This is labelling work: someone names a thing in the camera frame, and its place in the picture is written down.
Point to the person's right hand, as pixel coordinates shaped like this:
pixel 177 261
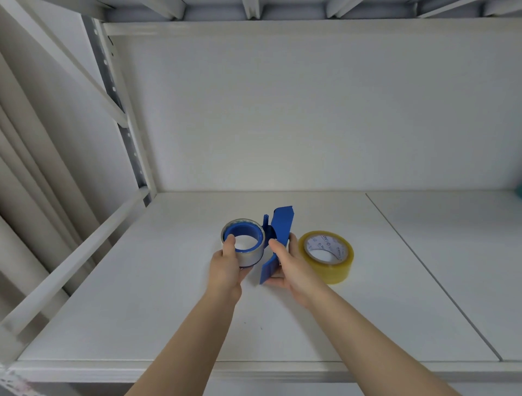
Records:
pixel 297 277

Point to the person's left hand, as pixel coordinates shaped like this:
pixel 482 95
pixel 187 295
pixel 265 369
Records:
pixel 223 273

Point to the person's right thumb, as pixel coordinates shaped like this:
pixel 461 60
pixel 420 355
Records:
pixel 277 249

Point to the person's left thumb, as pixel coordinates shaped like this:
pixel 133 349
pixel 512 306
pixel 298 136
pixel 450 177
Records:
pixel 229 245

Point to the blue tape dispenser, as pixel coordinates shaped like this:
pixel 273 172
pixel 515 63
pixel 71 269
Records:
pixel 280 228

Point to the clear tape roll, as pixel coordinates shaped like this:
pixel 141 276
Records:
pixel 252 255

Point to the person's left forearm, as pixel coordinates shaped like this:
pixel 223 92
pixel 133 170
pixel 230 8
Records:
pixel 183 346

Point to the person's right forearm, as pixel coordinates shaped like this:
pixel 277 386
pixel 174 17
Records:
pixel 379 346

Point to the yellow tape roll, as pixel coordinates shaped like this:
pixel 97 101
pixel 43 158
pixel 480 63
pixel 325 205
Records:
pixel 331 261

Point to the beige curtain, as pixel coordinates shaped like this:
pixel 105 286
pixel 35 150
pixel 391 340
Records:
pixel 36 196

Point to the white metal shelf frame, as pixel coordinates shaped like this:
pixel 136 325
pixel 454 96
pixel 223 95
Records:
pixel 122 122

